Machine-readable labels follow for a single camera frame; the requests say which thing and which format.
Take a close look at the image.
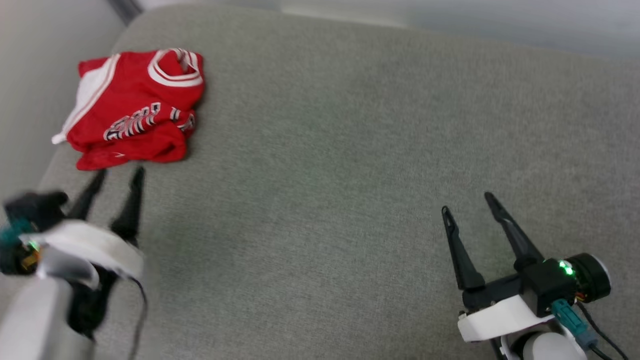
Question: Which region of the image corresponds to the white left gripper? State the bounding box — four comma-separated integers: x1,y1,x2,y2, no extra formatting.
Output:
20,166,146,342

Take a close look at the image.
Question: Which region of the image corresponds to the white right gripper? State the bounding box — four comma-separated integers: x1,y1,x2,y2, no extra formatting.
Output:
441,191,556,344

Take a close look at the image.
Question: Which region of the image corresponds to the red and white sports jersey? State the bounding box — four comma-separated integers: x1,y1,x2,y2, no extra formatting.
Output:
51,48,206,172

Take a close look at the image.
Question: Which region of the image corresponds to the teal left camera cable plug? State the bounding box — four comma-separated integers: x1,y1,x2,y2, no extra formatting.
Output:
0,219,32,247

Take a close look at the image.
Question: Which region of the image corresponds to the teal camera cable plug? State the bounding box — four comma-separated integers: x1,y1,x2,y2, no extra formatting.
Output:
0,219,32,247
551,298,599,351

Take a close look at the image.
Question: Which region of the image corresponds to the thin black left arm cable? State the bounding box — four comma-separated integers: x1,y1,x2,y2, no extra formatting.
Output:
127,277,149,360

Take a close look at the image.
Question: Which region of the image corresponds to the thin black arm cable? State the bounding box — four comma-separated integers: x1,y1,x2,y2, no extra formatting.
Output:
575,302,632,360
127,277,149,360

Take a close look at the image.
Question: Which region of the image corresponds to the teal right camera cable plug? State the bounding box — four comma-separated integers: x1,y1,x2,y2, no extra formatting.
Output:
551,298,599,351

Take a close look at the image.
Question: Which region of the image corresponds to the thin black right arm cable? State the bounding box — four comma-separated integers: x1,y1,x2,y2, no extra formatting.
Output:
575,302,632,360

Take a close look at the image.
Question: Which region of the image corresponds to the grey metal wall pipe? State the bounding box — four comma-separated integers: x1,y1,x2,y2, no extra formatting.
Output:
107,0,144,24

